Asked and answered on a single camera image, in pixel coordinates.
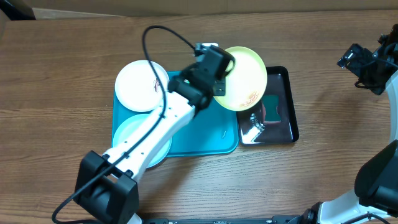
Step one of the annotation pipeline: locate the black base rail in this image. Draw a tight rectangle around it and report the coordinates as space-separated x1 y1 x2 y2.
142 215 304 224

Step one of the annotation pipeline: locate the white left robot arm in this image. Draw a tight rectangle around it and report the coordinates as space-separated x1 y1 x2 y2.
72 61 234 223

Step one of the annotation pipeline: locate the teal plastic tray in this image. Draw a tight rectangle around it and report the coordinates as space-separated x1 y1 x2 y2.
111 70 239 157

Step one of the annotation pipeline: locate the white plate with red stain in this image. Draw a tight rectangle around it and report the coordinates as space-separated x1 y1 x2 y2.
114 60 169 112

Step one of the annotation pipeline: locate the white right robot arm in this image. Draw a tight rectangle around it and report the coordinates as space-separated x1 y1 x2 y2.
289 25 397 224

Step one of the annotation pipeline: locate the brown cardboard backdrop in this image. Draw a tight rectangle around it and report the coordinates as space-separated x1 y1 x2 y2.
10 0 397 18

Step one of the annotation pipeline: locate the yellow plate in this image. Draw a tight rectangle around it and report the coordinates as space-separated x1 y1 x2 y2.
215 46 267 111

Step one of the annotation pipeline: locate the light blue plate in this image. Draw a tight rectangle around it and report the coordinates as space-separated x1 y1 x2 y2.
112 114 172 168

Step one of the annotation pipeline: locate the green and orange sponge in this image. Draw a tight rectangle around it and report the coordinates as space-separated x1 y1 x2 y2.
262 95 281 124

